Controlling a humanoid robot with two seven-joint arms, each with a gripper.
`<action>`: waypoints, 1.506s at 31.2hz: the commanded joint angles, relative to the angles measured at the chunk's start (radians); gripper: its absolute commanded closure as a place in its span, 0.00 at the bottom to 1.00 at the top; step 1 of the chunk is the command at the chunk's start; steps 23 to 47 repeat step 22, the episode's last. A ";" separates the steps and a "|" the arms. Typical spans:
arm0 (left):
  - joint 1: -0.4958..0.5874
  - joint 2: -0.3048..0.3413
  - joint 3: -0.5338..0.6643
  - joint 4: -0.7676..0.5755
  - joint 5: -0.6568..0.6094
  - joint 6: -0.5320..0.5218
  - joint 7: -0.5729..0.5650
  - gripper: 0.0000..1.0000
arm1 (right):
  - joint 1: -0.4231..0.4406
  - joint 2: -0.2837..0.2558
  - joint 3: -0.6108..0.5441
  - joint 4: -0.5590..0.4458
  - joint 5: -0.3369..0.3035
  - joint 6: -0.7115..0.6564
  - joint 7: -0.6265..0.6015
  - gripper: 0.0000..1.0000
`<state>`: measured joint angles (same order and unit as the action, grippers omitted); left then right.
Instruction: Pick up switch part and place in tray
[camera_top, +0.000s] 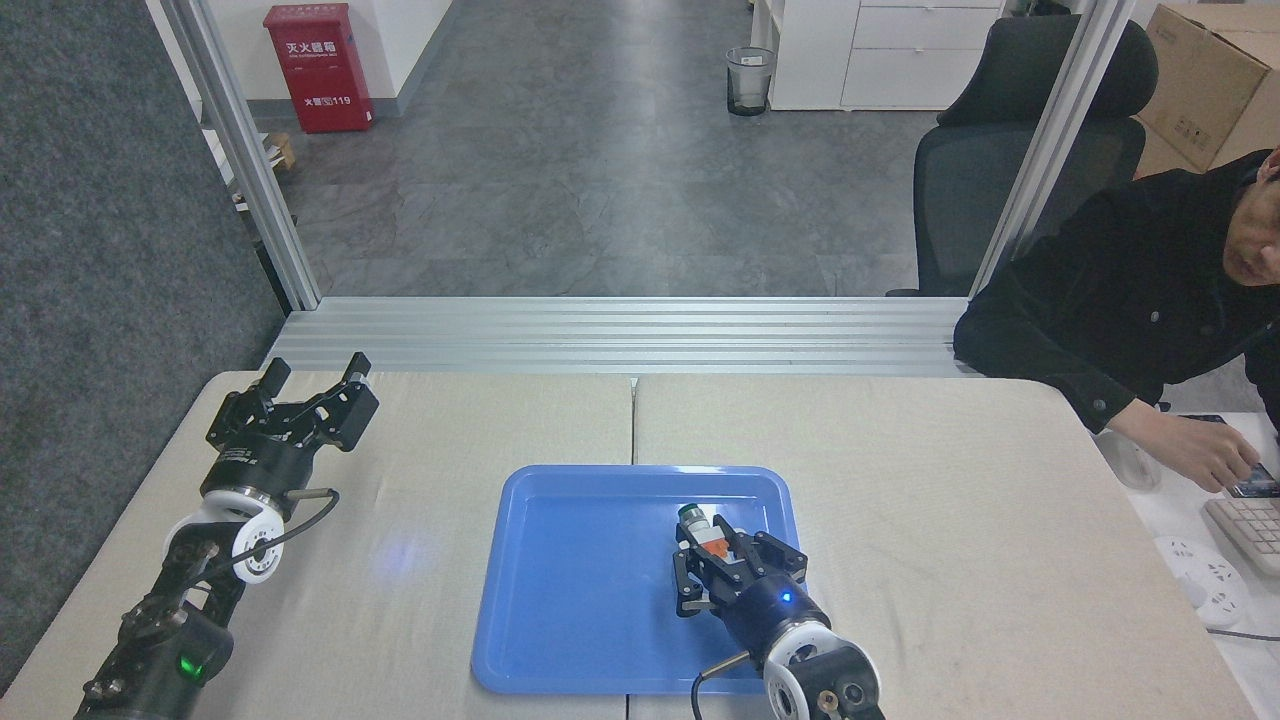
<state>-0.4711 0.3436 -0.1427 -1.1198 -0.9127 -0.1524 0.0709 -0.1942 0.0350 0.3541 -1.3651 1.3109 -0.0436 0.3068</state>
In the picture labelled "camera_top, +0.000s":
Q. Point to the black smartphone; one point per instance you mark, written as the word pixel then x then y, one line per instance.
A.
pixel 1262 487

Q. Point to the blue plastic tray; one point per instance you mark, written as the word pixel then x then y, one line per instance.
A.
pixel 590 590

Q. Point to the red fire extinguisher box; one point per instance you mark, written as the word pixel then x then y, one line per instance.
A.
pixel 318 70

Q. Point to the person's hand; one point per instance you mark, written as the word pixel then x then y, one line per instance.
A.
pixel 1205 455

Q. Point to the brown cardboard box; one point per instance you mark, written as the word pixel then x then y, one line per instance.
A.
pixel 1210 80

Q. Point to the black office chair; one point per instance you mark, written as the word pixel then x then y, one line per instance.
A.
pixel 980 180

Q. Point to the white keyboard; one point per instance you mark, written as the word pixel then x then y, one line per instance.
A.
pixel 1255 535

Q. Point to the white drawer cabinet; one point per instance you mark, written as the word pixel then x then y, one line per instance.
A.
pixel 900 60

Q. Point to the silver aluminium rail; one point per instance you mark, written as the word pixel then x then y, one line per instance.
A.
pixel 620 335

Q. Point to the grey felt partition panel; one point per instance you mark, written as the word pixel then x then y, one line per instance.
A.
pixel 110 300

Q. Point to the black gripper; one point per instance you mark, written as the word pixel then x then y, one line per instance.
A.
pixel 258 465
pixel 772 608

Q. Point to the white power strip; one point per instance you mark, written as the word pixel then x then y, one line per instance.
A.
pixel 1210 585

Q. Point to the person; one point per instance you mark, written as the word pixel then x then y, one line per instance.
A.
pixel 1120 290

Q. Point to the silver aluminium post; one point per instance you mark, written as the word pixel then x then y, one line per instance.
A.
pixel 1060 130
pixel 240 150

